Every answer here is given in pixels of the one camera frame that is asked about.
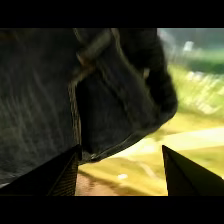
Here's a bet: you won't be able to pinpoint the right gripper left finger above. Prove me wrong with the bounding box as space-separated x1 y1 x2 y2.
0 144 83 196

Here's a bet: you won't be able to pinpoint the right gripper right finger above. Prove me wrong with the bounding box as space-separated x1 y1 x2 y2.
161 144 224 196

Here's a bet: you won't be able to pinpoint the dark blue jeans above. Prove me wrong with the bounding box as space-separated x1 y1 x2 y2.
0 28 179 188

